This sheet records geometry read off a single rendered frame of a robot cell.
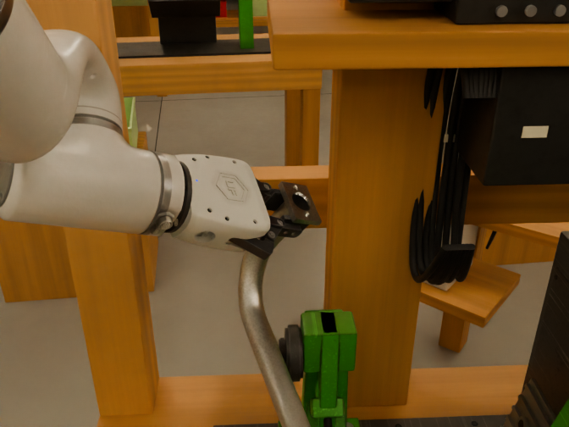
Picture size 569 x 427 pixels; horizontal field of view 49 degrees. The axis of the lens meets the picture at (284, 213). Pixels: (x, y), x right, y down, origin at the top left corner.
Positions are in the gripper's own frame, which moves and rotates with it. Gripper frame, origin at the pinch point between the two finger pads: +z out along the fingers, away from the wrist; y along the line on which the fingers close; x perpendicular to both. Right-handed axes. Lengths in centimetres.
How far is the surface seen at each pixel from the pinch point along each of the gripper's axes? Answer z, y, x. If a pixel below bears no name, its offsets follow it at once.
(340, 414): 15.8, -18.5, 18.0
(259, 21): 356, 515, 255
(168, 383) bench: 12, 2, 52
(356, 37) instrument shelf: -1.7, 8.0, -20.0
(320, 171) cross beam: 18.9, 16.1, 6.9
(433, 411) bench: 44, -18, 24
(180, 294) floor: 101, 95, 171
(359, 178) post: 15.4, 7.2, -1.4
